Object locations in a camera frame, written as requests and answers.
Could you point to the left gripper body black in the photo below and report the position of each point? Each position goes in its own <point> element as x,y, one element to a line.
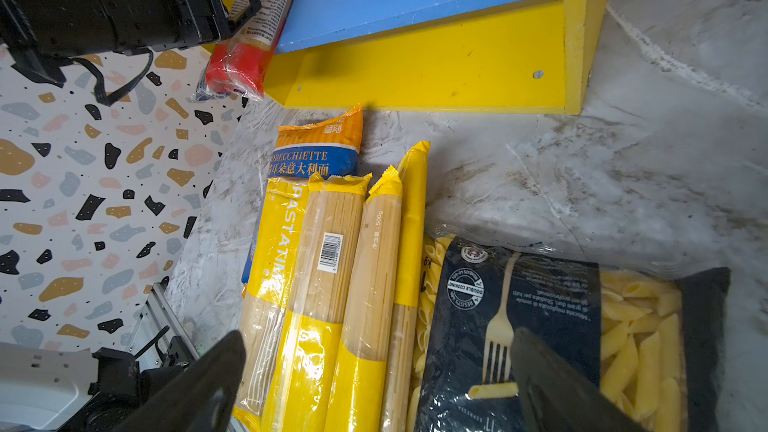
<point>43,36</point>

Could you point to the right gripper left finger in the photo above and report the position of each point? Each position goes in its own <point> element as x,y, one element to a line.
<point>198,397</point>

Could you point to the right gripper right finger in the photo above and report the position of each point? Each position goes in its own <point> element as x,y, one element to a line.
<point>555,397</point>

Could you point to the red spaghetti pack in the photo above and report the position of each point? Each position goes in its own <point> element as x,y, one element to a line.
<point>239,65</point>

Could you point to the yellow spaghetti pack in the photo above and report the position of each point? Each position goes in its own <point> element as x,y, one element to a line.
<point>267,291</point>
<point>360,370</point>
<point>302,382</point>

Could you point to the dark penne pasta bag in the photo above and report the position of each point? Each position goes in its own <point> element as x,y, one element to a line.
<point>650,345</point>

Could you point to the yellow shelf pink blue boards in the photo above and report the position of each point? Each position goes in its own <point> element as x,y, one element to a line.
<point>516,56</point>

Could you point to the yellow spaghetti pack bottom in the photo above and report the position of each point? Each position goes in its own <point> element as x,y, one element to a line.
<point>302,382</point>

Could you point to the blue orange orecchiette bag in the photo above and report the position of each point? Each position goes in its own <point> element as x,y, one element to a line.
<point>327,148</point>

